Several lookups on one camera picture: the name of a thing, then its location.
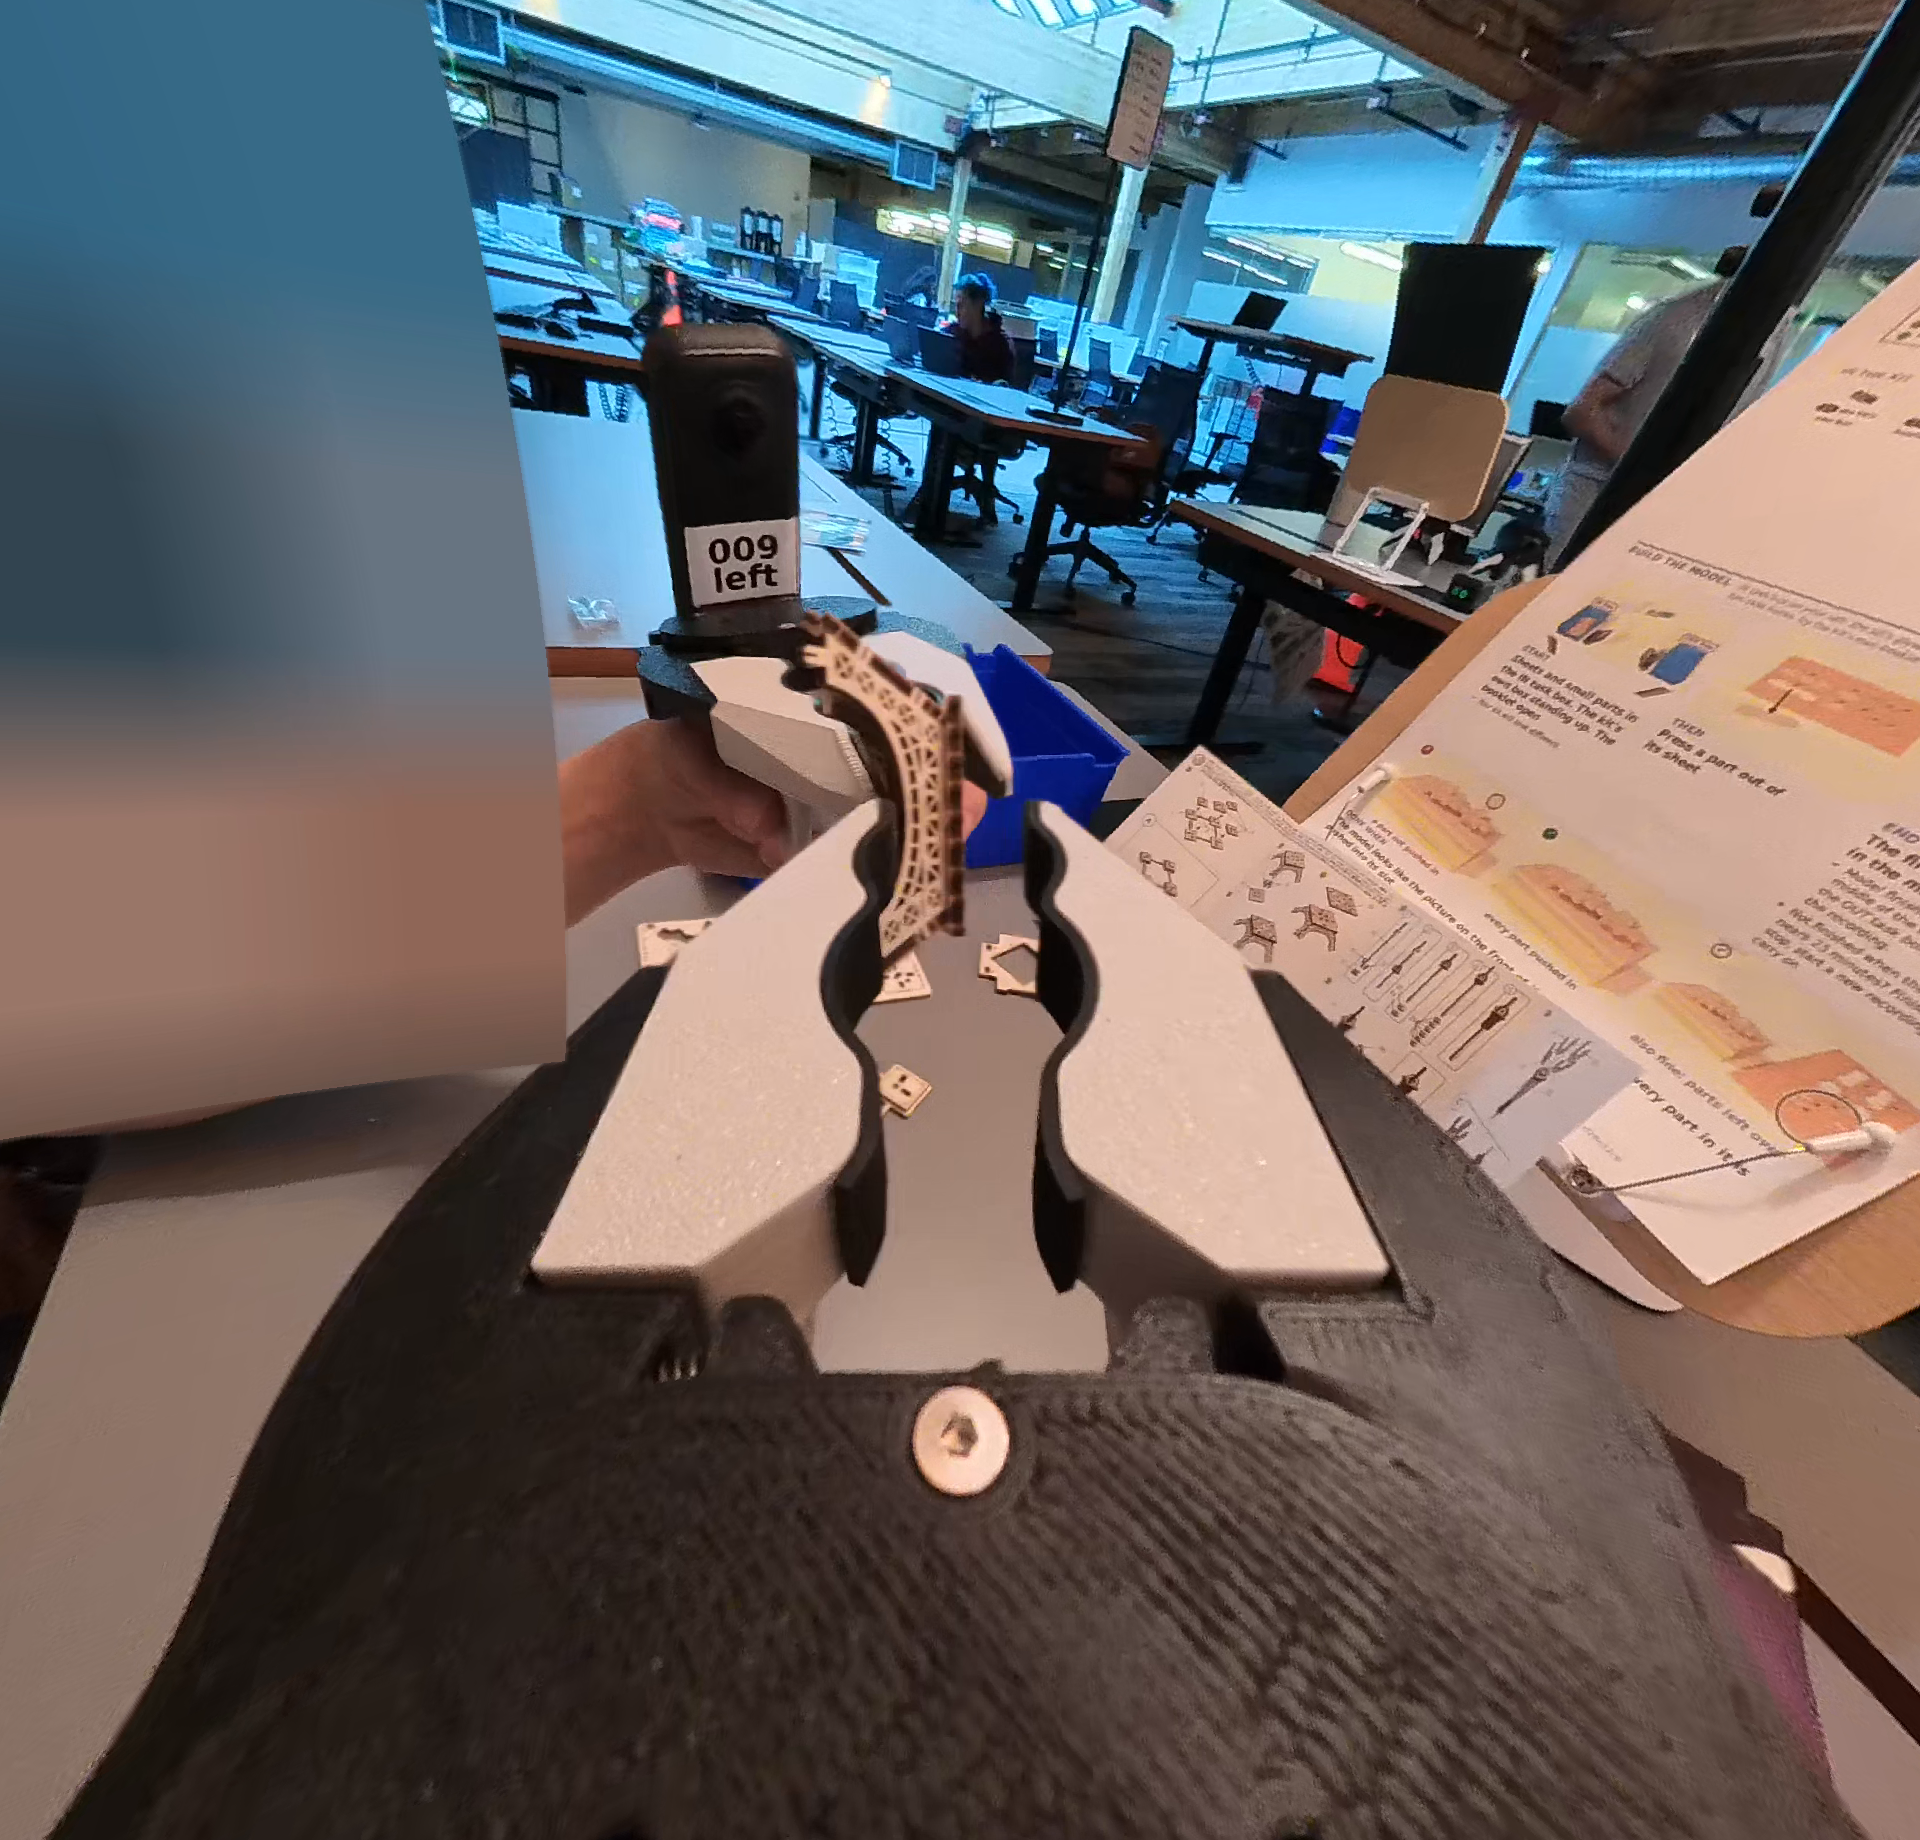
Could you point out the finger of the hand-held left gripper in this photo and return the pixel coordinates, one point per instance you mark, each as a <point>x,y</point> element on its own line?
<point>976,731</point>
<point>795,760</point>

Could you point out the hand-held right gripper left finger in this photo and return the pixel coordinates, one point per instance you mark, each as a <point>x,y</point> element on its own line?
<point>720,1121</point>

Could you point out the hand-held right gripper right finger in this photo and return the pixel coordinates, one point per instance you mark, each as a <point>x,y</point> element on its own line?
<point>1200,1121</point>

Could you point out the wooden lattice tower base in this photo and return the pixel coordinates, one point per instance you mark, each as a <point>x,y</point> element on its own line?
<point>916,776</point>

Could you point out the white desk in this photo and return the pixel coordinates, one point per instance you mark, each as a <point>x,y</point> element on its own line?
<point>600,551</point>

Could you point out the person's left hand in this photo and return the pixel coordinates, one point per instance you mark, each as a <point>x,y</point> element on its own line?
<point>660,821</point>

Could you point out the blue plastic bin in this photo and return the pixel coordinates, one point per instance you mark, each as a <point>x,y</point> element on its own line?
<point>1051,760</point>

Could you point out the small wooden parts offcut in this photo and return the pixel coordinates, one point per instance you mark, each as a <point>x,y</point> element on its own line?
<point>675,943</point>

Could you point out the small square wooden part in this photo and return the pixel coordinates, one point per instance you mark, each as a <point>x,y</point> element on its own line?
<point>904,1090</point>

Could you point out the folded assembly instruction sheet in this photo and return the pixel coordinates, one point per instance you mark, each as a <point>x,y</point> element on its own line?
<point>1350,956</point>

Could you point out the black office chair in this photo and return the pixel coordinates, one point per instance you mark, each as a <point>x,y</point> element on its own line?
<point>1116,491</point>

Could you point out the beige board on stand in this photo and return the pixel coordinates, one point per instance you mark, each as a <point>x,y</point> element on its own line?
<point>1425,446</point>

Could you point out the hanging ceiling sign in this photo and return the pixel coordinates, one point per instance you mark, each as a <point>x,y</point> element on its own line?
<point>1141,97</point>

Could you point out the black panel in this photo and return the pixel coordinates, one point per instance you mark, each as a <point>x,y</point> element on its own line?
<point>1466,317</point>

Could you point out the illustrated instruction poster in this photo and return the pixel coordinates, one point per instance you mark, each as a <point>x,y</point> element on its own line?
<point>1726,670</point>

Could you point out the black stand pole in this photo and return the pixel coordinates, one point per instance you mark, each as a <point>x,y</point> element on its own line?
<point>1771,280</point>

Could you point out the wooden diamond frame piece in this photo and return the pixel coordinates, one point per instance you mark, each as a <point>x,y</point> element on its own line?
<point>991,970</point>

